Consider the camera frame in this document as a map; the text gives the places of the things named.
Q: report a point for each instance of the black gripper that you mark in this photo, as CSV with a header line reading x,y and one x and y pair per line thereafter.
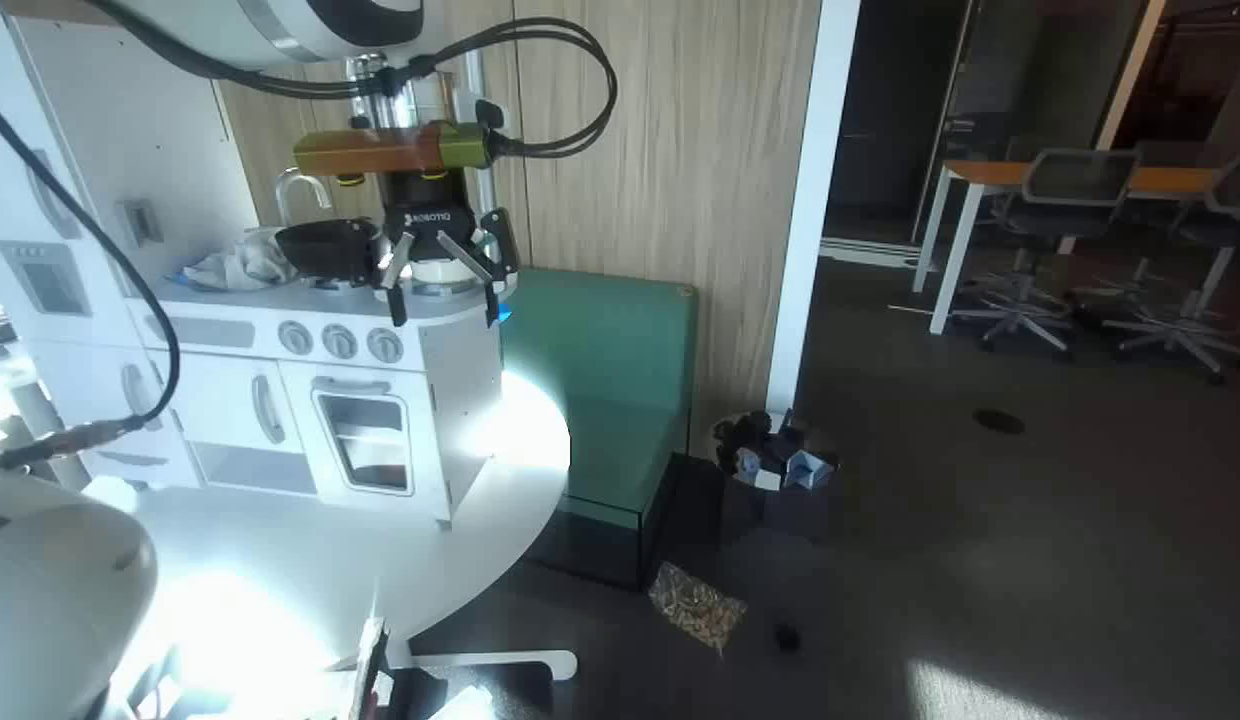
x,y
434,208

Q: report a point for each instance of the black bowl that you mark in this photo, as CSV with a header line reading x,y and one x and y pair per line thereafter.
x,y
335,251

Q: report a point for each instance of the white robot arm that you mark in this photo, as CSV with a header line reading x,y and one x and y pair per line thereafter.
x,y
361,53

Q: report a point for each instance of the white toy kitchen set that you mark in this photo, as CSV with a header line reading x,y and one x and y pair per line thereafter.
x,y
154,292

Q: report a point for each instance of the round white table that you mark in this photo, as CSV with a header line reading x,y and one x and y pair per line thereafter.
x,y
264,599

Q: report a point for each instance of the speckled floor tile piece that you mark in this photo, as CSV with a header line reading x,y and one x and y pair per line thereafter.
x,y
697,608

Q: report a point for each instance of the white vertical pillar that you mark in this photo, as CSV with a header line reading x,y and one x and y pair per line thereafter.
x,y
810,199

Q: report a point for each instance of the grey office chair left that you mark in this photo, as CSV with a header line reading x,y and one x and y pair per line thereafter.
x,y
1061,224

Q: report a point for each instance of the grey office chair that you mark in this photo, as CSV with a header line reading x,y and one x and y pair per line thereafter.
x,y
1177,318
1061,224

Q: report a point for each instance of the grey office chair right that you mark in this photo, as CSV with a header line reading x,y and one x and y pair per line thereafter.
x,y
1177,318

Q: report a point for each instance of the wooden camera mount block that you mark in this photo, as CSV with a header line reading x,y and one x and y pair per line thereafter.
x,y
393,150

